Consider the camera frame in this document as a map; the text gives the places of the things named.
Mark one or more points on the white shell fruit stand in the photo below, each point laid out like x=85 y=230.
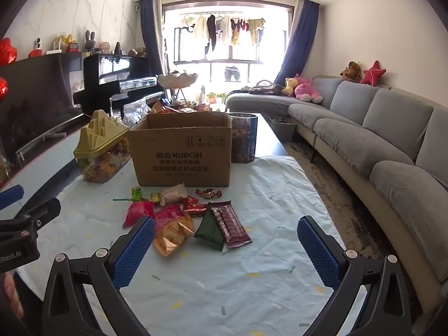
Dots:
x=176 y=78

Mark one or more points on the pile of snack packets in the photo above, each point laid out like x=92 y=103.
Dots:
x=175 y=107

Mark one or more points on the brown cardboard box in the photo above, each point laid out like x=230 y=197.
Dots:
x=182 y=150

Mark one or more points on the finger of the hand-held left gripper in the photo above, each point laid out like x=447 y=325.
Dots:
x=33 y=217
x=10 y=196

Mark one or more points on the beige snack packet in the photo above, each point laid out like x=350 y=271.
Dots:
x=173 y=193

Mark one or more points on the blue curtain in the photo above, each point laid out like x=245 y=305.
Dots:
x=151 y=42
x=297 y=42

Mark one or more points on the pink plush pig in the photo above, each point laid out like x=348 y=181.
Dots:
x=308 y=91

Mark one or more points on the green lollipop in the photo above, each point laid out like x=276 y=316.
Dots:
x=137 y=193

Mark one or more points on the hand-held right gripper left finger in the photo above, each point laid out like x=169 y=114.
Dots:
x=134 y=250

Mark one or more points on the small plush doll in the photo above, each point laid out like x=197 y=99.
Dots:
x=104 y=47

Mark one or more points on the red candy packet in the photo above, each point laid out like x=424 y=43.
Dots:
x=194 y=207

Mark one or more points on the brown ornaments on piano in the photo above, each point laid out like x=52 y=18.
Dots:
x=138 y=51

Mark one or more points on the dark green triangular packet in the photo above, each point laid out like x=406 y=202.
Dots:
x=210 y=232

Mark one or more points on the row of hanging clothes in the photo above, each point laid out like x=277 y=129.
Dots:
x=224 y=29

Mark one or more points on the pink and red snack packet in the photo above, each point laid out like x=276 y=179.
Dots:
x=169 y=217

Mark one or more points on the red round ornament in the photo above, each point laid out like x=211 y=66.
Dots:
x=35 y=54

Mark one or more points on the yellow bow ornament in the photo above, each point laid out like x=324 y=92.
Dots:
x=64 y=41

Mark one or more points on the candy jar with yellow lid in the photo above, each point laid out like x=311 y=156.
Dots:
x=101 y=147

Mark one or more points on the yellow plush duck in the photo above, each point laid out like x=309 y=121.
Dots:
x=289 y=85

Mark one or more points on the red heart balloon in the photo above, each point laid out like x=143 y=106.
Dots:
x=7 y=51
x=2 y=89

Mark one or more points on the pink plush star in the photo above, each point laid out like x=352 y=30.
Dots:
x=373 y=72

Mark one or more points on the light blue tablecloth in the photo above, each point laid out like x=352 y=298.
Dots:
x=217 y=287

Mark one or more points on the red chocolate candy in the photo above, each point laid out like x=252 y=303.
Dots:
x=209 y=193

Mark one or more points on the maroon wafer packet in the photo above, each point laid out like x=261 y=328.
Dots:
x=231 y=224

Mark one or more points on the dark handbag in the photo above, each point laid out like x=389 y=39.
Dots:
x=264 y=88

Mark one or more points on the black television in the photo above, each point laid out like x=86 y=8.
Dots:
x=38 y=94

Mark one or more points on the patterned rug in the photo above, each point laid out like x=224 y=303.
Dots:
x=353 y=210

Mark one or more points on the clear plastic bags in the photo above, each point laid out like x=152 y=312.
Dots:
x=134 y=112

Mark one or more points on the brown plush lion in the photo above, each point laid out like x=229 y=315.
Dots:
x=351 y=71

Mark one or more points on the black piano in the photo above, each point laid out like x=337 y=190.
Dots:
x=115 y=73

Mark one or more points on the small red box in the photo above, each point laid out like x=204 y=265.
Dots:
x=73 y=47

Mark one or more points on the grey sofa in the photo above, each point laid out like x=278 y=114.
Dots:
x=367 y=140

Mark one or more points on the grey rabbit figurine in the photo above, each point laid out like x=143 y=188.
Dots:
x=91 y=42

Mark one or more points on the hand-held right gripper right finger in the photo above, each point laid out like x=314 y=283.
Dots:
x=318 y=252

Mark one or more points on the grey storage bin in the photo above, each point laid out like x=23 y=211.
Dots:
x=283 y=129

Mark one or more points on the blue jar of nuts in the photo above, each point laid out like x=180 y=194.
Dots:
x=243 y=140

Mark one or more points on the black metronome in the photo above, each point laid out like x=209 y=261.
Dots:
x=118 y=49

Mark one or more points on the potted plants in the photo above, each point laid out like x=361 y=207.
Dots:
x=217 y=97

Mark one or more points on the person's left hand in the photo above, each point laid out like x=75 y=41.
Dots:
x=11 y=295

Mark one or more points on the orange snack packet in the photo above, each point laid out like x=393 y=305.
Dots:
x=173 y=236

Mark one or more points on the hanging denim shorts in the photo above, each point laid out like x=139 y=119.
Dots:
x=231 y=73

